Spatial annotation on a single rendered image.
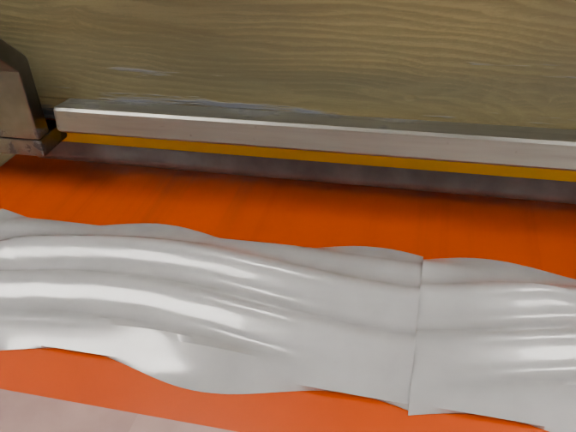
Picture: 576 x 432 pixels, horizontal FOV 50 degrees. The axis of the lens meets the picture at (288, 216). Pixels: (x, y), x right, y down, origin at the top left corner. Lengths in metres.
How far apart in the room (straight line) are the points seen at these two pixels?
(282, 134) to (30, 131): 0.11
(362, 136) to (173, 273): 0.08
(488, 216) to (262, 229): 0.09
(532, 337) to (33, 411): 0.15
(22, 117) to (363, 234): 0.14
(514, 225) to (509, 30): 0.08
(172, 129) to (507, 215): 0.14
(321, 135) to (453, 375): 0.09
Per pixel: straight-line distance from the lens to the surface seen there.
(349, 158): 0.25
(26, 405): 0.20
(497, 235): 0.25
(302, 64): 0.23
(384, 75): 0.23
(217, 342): 0.20
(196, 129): 0.24
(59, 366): 0.21
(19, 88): 0.27
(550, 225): 0.26
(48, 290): 0.23
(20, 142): 0.28
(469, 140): 0.22
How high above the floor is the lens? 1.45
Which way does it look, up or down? 65 degrees down
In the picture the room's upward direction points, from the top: 22 degrees counter-clockwise
